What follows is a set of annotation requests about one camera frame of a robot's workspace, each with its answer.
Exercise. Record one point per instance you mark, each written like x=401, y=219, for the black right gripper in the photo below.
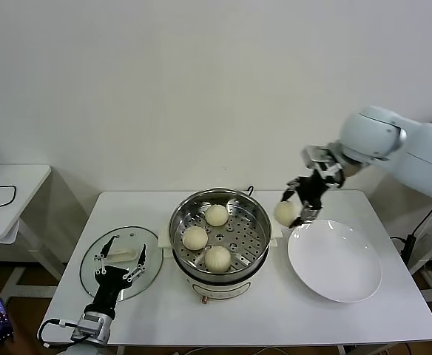
x=312, y=190

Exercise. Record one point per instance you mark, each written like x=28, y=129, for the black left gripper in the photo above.
x=110, y=286

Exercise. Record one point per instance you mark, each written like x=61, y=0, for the white steamed baozi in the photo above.
x=195, y=238
x=217, y=259
x=216, y=215
x=284, y=213

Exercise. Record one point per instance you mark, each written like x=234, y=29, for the glass pot lid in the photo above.
x=153, y=266

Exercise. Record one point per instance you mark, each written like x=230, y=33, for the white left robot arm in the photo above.
x=97, y=334

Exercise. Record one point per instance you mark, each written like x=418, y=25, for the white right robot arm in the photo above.
x=371, y=133

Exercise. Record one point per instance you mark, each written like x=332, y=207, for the steel steamer basket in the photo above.
x=245, y=244

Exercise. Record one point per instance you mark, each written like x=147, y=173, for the person's hand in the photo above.
x=5, y=347

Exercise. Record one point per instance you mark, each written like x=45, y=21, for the white round plate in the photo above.
x=334, y=262

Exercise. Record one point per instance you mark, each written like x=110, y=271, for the white electric cooker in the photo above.
x=219, y=290

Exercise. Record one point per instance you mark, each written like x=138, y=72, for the white side table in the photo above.
x=23, y=185

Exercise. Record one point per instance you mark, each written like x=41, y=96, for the white height-adjustable desk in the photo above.
x=430, y=236

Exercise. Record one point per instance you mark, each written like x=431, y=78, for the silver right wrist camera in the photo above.
x=317, y=155

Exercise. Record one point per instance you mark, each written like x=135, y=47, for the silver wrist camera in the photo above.
x=317, y=155
x=92, y=322

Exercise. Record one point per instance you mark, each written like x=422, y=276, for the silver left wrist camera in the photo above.
x=92, y=322

